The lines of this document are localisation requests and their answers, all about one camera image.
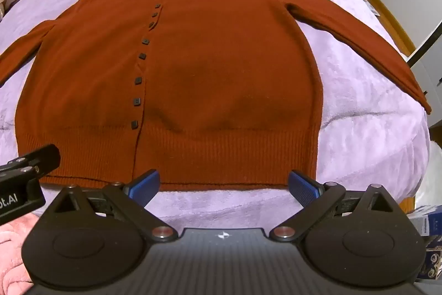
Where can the rust red knit cardigan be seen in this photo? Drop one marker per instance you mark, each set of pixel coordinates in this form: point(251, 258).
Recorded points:
point(214, 73)

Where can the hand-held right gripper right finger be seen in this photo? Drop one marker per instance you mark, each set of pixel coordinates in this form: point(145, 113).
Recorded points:
point(304, 185)

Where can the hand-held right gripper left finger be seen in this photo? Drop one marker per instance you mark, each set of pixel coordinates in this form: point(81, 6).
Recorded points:
point(146, 183)

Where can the blue cardboard box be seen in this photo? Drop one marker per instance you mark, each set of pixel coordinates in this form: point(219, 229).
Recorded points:
point(430, 226)

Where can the pink cloth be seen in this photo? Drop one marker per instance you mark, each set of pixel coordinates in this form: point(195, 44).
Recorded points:
point(15, 253)

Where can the purple bed blanket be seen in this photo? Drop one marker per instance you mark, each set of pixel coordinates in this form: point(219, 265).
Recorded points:
point(362, 129)

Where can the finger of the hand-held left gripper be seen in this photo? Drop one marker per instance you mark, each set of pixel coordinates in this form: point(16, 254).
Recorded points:
point(41, 156)

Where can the patterned cardboard box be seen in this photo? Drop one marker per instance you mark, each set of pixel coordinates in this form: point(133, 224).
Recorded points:
point(431, 262)

